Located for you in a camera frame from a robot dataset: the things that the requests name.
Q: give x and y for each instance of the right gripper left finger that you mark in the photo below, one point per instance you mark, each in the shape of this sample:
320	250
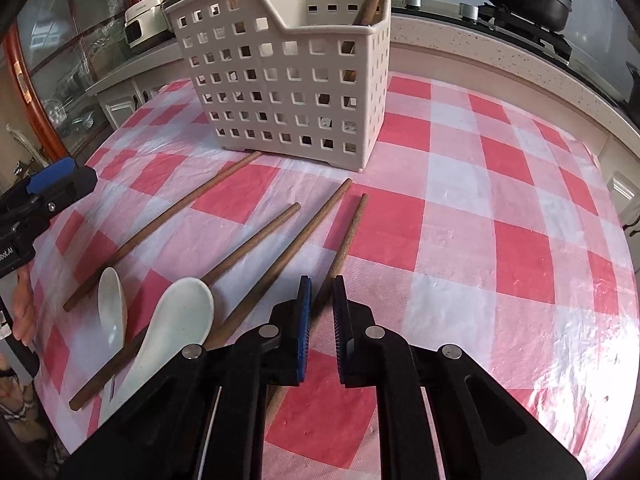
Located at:
277	351

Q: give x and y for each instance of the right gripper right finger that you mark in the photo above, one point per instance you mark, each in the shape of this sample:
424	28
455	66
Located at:
368	354

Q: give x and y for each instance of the white ceramic spoon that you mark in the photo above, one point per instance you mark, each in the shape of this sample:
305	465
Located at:
184	315
112	309

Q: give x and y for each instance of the white perforated plastic basket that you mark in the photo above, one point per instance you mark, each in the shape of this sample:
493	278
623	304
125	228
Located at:
291	77

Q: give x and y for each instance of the white small kitchen appliance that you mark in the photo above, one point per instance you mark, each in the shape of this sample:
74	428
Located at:
146	25

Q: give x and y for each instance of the left hand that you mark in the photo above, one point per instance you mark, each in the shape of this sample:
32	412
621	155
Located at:
24	310

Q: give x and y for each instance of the white base cabinets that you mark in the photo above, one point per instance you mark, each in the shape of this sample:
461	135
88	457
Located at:
128	87

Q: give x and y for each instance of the red white checkered tablecloth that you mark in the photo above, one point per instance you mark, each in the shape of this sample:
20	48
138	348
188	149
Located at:
485	227

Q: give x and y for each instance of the red framed glass door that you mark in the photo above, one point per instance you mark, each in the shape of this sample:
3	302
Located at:
57	50

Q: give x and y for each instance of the black glass gas stove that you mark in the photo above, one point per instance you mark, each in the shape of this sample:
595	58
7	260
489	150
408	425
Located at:
491	21

